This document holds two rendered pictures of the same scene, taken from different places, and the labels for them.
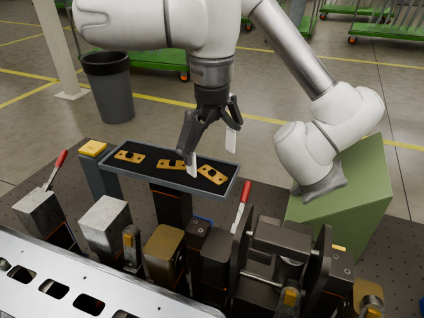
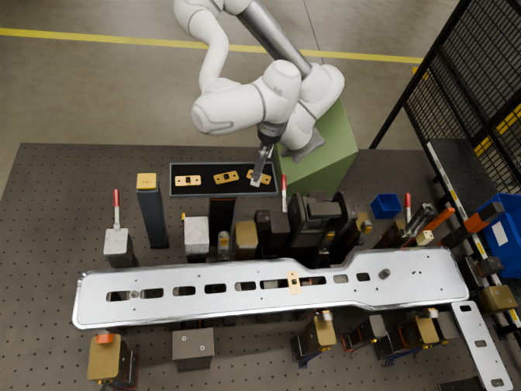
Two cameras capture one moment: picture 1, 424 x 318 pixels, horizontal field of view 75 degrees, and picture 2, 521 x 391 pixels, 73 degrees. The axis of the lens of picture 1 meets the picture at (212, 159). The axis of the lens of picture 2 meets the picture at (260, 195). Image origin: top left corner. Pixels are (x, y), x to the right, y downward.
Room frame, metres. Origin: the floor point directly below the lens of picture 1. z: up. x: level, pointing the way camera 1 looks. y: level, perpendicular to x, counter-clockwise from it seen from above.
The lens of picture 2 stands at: (-0.03, 0.48, 2.16)
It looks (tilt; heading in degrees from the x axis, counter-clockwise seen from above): 56 degrees down; 319
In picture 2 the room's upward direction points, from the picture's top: 15 degrees clockwise
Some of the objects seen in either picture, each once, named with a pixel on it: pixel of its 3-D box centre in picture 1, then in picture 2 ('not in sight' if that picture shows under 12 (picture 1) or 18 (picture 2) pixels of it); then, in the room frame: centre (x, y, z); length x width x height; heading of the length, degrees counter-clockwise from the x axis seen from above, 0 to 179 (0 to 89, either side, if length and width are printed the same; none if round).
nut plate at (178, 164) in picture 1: (172, 163); (226, 176); (0.59, 0.11, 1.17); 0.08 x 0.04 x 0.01; 83
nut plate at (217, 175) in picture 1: (212, 173); (259, 176); (0.55, 0.00, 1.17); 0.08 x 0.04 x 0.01; 45
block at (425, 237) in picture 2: not in sight; (405, 254); (0.12, -0.53, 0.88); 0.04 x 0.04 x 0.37; 69
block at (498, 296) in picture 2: not in sight; (470, 309); (-0.18, -0.63, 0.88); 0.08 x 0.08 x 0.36; 69
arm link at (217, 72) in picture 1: (211, 67); (273, 120); (0.55, 0.00, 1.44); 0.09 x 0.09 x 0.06
